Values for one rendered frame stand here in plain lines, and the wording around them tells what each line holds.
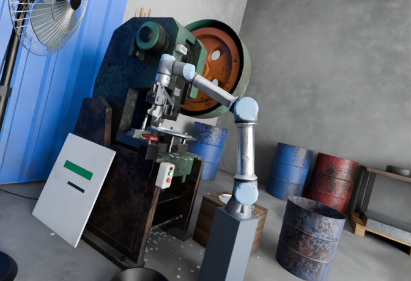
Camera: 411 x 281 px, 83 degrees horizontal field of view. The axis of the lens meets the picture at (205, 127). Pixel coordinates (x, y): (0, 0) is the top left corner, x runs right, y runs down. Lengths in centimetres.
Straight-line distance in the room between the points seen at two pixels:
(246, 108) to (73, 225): 126
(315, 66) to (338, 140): 142
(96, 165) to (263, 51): 421
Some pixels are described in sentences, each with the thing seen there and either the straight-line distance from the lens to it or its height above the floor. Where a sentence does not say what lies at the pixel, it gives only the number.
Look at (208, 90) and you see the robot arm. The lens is 133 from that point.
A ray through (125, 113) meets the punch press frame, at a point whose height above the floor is 83.
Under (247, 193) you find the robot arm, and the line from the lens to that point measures 119.
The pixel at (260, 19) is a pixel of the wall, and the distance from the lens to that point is 550.
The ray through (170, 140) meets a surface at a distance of 157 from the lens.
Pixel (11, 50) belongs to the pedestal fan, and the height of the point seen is 100.
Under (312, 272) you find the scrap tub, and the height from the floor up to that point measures 7.
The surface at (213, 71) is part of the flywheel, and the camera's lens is 199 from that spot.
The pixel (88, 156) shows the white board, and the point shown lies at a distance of 174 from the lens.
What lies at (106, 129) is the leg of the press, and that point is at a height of 70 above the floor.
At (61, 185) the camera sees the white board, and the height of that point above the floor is 26.
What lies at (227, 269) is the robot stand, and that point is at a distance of 143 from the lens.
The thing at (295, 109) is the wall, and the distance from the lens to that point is 472.
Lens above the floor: 91
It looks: 1 degrees down
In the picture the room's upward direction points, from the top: 14 degrees clockwise
